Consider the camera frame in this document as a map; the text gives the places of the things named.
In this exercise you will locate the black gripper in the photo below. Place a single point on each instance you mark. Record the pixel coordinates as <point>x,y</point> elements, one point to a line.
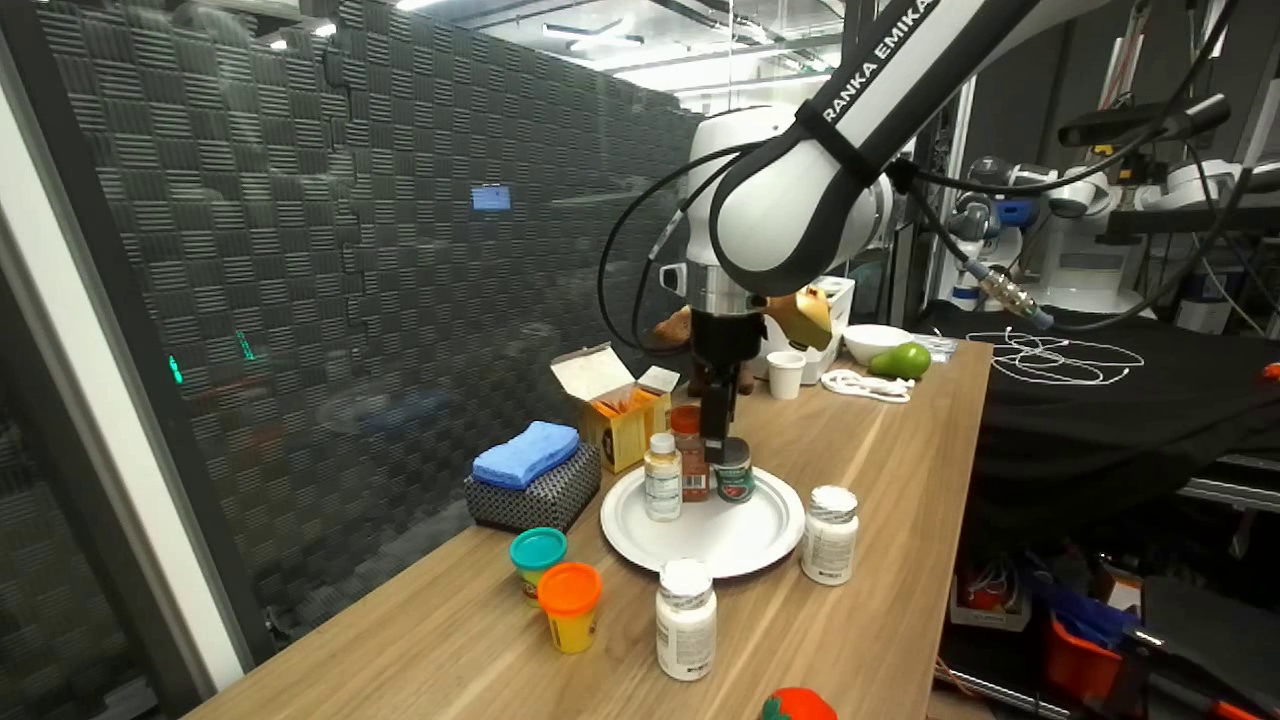
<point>722,346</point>

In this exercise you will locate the small green label can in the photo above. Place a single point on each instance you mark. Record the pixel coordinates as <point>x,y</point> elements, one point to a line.
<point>733,471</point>

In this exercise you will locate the small white vitamin bottle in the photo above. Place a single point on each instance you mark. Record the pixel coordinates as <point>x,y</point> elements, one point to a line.
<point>662,478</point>

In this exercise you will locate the white pill bottle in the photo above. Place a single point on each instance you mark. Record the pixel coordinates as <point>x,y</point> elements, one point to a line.
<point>828,535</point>
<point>684,623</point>

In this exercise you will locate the red lid spice bottle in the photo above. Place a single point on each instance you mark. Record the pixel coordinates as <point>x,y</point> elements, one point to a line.
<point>691,447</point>

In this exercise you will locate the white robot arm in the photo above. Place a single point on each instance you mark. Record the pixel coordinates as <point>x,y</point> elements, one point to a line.
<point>802,200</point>

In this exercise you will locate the white paper plate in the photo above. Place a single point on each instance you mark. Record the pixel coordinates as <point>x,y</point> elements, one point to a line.
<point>724,536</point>

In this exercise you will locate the brown plush moose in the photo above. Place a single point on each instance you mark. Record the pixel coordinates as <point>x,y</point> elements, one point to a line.
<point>672,330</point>

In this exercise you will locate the white paper cup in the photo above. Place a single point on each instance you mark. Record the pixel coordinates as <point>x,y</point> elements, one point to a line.
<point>785,372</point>

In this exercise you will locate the white appliance with leaves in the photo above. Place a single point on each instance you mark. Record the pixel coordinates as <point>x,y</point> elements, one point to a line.
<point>839,292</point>

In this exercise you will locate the yellow open cardboard box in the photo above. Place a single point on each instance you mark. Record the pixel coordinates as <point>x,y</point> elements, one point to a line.
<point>616,407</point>

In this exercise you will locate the white bowl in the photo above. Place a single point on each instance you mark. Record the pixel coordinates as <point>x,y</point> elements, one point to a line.
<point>874,346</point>

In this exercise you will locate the green pear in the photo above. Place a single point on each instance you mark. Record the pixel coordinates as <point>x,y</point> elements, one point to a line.
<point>904,360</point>

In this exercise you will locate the blue sponge cloth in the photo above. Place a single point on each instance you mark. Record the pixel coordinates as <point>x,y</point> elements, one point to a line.
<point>524,458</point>

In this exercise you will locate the grey foam block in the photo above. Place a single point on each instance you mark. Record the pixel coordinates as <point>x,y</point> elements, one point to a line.
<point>550,502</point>

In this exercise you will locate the orange lid dough tub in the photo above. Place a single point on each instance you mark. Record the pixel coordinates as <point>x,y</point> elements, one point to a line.
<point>571,602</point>

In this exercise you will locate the red ball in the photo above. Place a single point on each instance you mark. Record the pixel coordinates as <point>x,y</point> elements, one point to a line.
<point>797,705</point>

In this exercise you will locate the wrist camera amber block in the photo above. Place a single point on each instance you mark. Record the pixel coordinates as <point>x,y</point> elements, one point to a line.
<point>805,319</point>

